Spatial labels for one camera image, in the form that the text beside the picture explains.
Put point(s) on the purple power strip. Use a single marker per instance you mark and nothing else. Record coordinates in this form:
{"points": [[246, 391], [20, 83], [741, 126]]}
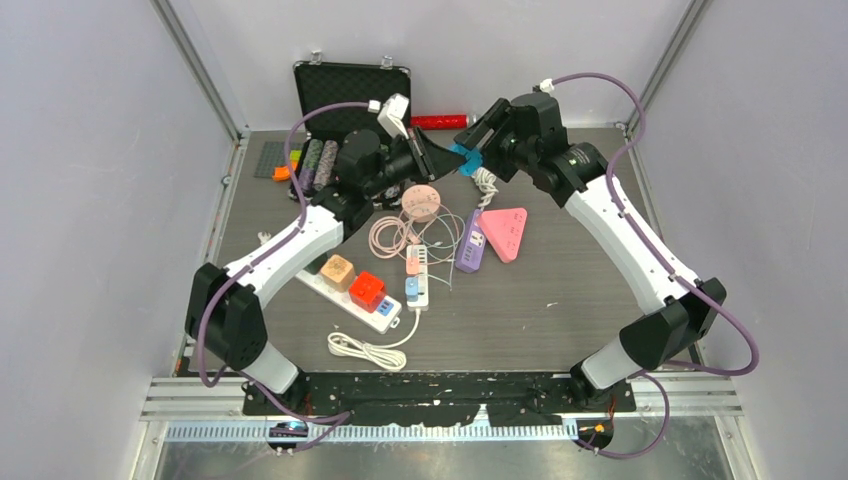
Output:
{"points": [[472, 246]]}

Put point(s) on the black poker chip case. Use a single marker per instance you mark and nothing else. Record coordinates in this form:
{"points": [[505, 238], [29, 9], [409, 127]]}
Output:
{"points": [[329, 161]]}

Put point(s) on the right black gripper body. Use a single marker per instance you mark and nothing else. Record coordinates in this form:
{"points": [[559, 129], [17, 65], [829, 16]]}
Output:
{"points": [[503, 156]]}

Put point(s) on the red cube socket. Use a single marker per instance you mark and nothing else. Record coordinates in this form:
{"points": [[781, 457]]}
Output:
{"points": [[367, 292]]}

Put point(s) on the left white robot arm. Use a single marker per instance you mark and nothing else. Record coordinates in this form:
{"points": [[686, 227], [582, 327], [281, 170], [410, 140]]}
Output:
{"points": [[225, 307]]}

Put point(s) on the grey building baseplate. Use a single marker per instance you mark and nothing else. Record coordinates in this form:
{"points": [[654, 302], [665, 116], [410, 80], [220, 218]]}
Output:
{"points": [[270, 159]]}

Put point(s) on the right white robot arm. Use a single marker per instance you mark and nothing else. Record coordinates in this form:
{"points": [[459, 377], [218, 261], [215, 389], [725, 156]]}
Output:
{"points": [[678, 308]]}

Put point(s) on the tan cube socket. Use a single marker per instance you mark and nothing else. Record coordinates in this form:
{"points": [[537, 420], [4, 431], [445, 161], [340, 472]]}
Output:
{"points": [[338, 272]]}

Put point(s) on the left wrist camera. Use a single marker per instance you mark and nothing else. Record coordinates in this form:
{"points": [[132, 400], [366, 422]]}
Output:
{"points": [[390, 114]]}

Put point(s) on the round pink socket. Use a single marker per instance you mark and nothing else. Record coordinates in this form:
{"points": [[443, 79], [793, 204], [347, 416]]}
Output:
{"points": [[421, 203]]}

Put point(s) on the blue plug adapter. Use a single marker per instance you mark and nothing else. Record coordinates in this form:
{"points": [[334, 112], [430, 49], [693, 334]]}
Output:
{"points": [[472, 159]]}

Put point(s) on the orange toy block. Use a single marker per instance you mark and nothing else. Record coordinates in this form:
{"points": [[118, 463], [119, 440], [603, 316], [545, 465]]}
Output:
{"points": [[283, 169]]}

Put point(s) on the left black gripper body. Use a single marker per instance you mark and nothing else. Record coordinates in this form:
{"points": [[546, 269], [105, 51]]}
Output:
{"points": [[409, 160]]}

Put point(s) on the pink power strip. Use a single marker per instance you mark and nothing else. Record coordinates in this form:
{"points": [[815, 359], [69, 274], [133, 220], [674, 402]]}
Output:
{"points": [[504, 229]]}

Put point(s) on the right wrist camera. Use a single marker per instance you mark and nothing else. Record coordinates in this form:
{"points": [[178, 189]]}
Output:
{"points": [[545, 86]]}

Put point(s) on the small white power strip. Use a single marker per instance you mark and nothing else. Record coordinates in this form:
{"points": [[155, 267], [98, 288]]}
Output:
{"points": [[420, 250]]}

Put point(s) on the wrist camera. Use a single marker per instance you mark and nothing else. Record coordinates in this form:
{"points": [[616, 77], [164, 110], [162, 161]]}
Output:
{"points": [[545, 86], [390, 114]]}

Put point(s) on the red glitter microphone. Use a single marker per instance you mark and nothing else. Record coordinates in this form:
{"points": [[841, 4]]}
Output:
{"points": [[443, 121]]}

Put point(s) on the light blue charger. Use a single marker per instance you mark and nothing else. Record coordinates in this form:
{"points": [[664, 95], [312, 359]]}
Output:
{"points": [[413, 290]]}

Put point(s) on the pink small charger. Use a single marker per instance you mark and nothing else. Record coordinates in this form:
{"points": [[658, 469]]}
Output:
{"points": [[415, 265]]}

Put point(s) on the long white colourful power strip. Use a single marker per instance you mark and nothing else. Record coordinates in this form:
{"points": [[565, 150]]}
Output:
{"points": [[385, 316]]}

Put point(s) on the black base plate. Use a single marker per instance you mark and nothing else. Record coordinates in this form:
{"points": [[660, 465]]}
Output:
{"points": [[437, 399]]}

